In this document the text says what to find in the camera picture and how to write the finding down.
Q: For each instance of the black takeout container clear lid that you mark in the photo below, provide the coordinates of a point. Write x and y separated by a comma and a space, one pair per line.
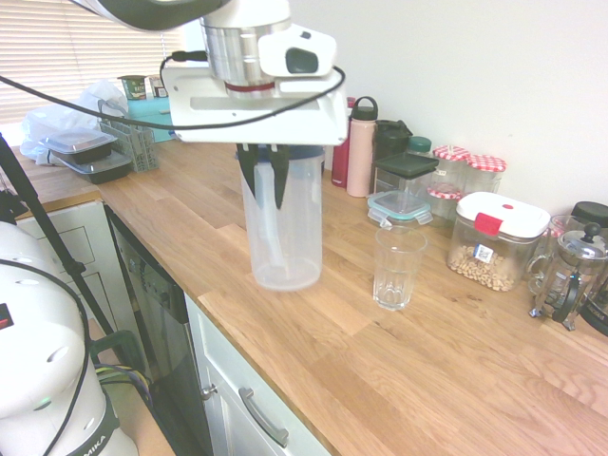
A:
102, 171
78, 145

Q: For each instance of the cereal container white lid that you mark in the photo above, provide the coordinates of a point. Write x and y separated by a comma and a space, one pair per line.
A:
494, 247

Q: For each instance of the square canister black lid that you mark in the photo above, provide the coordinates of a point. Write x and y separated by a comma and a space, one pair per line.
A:
406, 166

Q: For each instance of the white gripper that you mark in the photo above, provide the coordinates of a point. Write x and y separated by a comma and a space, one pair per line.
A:
266, 123

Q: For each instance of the zip bag blue seal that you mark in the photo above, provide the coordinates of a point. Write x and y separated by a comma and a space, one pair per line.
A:
175, 136

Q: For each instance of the white drawer cabinet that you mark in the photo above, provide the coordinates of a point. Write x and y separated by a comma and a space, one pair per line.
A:
71, 237

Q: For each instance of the red water bottle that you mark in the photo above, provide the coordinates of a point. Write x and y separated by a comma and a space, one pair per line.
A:
339, 166

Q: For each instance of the glass French press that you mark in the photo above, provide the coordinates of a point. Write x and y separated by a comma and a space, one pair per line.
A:
579, 271

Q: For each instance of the clear glass mug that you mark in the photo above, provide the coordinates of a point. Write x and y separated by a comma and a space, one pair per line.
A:
560, 225

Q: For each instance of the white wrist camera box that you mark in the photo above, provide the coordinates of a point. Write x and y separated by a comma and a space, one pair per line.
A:
299, 52

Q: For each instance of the glass food container teal lid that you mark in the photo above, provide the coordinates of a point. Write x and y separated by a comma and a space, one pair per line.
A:
399, 206

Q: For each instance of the black coffee appliance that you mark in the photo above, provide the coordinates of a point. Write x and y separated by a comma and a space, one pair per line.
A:
591, 211

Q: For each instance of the silver cabinet knob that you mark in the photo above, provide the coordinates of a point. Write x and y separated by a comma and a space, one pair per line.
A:
208, 392

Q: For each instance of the pink water bottle black lid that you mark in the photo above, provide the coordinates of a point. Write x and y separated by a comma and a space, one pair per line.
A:
360, 157

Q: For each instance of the window blinds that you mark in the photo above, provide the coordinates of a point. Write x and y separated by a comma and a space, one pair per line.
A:
47, 57

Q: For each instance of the grey cutlery basket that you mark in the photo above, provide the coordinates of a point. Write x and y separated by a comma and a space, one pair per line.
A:
138, 147

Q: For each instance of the clear plastic pitcher blue lid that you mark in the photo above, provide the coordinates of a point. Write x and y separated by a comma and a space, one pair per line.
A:
299, 228

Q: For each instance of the jar with green lid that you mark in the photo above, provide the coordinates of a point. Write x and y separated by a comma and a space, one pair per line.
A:
420, 145

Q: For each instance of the small jar red checkered lid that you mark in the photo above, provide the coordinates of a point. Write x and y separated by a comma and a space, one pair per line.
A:
444, 204

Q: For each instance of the teal box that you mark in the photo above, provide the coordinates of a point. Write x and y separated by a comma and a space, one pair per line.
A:
147, 114

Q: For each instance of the black tripod stand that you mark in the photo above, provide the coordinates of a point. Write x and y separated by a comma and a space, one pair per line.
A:
28, 190

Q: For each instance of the dark green shaker bottle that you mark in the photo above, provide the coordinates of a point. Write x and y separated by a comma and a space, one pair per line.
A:
392, 138

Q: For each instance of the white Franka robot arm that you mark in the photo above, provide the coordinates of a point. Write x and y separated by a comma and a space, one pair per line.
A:
43, 342

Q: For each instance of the white cabinet door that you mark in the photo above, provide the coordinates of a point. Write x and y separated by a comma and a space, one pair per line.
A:
223, 361

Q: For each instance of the green clamp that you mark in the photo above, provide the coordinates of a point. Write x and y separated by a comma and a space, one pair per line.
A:
126, 342

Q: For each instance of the clear drinking glass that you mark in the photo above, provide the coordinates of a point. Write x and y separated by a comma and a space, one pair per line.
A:
399, 266

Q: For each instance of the white plastic bag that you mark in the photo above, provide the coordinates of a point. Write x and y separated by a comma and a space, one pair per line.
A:
90, 104

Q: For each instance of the green paper cup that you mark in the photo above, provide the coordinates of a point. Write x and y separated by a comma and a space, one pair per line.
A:
133, 88

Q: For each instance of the black dishwasher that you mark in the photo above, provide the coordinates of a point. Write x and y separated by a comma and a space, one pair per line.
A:
157, 309

